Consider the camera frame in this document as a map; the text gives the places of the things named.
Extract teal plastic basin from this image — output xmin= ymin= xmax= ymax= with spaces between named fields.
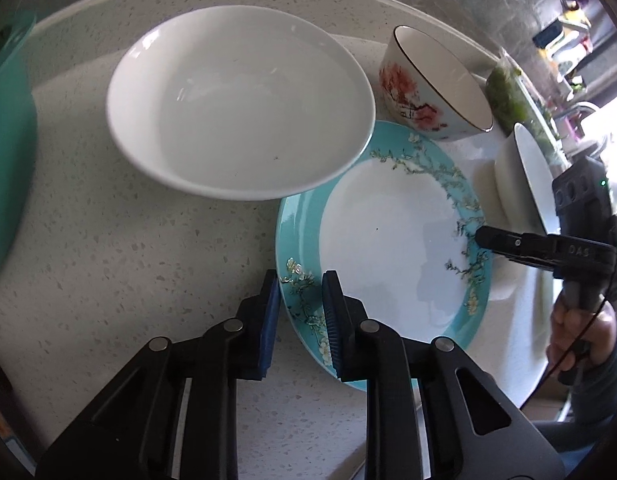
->
xmin=0 ymin=10 xmax=38 ymax=281

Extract small white bowl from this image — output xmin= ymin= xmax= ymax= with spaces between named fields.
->
xmin=495 ymin=122 xmax=562 ymax=236

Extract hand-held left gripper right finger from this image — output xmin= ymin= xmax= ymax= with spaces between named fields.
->
xmin=322 ymin=270 xmax=564 ymax=480

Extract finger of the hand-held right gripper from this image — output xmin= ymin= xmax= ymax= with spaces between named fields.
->
xmin=475 ymin=225 xmax=560 ymax=274

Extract blue storage container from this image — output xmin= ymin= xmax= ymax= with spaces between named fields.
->
xmin=533 ymin=27 xmax=565 ymax=50

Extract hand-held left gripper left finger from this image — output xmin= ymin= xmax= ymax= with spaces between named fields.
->
xmin=36 ymin=270 xmax=282 ymax=480

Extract person's grey clothing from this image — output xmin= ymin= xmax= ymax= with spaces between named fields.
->
xmin=531 ymin=417 xmax=614 ymax=478

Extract teal floral plate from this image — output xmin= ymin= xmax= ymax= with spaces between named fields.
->
xmin=275 ymin=120 xmax=493 ymax=393

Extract green leafy vegetables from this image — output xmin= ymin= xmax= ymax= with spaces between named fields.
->
xmin=487 ymin=66 xmax=537 ymax=133

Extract clear glass bowl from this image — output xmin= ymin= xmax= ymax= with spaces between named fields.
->
xmin=485 ymin=55 xmax=569 ymax=166

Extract person's right forearm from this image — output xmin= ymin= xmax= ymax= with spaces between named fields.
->
xmin=586 ymin=312 xmax=617 ymax=413

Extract large white bowl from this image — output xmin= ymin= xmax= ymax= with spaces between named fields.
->
xmin=106 ymin=5 xmax=377 ymax=202

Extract person's right hand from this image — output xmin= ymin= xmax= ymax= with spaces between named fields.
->
xmin=546 ymin=301 xmax=617 ymax=375

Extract red floral bowl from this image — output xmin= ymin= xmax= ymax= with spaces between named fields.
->
xmin=379 ymin=25 xmax=494 ymax=142

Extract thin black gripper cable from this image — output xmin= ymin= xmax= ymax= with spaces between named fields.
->
xmin=543 ymin=270 xmax=617 ymax=377

